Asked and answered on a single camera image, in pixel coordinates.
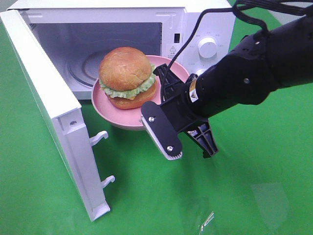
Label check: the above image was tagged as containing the white timer knob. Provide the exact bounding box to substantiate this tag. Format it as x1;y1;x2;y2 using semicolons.
196;69;206;75

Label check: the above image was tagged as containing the upper white power knob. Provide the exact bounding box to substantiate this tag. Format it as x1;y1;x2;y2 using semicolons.
198;37;217;58

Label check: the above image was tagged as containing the burger with lettuce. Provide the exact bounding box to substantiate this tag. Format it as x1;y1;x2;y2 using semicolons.
98;47;157;110

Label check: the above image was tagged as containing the white microwave door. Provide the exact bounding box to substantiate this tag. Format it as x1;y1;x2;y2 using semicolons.
0;10;115;221

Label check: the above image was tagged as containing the pink round plate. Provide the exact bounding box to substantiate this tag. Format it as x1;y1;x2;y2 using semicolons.
91;55;190;131

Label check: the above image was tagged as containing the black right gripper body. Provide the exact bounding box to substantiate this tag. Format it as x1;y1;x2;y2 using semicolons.
141;75;210;161

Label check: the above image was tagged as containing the white microwave oven body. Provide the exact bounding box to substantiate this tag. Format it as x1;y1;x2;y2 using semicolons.
5;0;235;100

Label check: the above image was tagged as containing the white warning label sticker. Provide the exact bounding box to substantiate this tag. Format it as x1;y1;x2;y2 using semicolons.
165;43;180;60

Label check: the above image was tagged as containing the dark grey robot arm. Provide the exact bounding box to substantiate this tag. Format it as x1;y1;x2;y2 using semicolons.
141;13;313;160

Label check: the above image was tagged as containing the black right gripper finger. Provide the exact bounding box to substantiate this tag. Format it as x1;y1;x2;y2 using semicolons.
187;122;218;158
153;64;188;104

